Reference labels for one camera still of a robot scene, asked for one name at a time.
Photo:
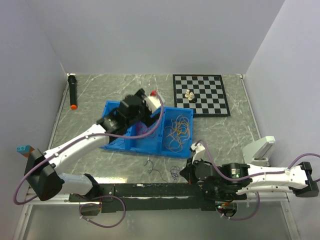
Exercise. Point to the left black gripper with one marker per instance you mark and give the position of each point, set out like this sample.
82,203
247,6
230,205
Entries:
147,119

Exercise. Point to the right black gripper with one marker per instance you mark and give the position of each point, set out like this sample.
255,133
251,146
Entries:
187,172

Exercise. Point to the blue three-compartment plastic bin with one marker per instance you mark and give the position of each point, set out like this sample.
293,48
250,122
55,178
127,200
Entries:
173,138

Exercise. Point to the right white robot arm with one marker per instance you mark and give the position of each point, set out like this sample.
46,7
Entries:
233,181

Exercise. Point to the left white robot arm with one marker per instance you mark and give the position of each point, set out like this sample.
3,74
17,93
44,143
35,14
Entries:
44,171

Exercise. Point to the white chess piece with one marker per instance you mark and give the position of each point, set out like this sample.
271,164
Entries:
187,93
191,96

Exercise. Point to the white stand device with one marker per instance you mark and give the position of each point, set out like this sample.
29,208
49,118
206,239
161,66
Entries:
258,152

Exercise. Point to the black and white chessboard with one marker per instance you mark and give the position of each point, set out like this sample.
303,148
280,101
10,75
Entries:
208,89

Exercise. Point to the black marker orange cap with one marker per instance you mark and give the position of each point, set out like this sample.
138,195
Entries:
73,92

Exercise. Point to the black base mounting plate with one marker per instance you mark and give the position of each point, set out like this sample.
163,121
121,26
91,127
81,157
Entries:
160,196

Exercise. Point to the blue and brown toy block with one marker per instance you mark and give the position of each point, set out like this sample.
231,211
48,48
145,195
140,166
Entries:
25,150

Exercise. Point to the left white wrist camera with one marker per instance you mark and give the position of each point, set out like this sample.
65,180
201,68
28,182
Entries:
152,101

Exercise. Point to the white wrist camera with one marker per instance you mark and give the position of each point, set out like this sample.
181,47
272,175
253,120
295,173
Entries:
152,101
197,152

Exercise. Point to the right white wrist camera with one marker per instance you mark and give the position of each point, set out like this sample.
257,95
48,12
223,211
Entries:
197,152

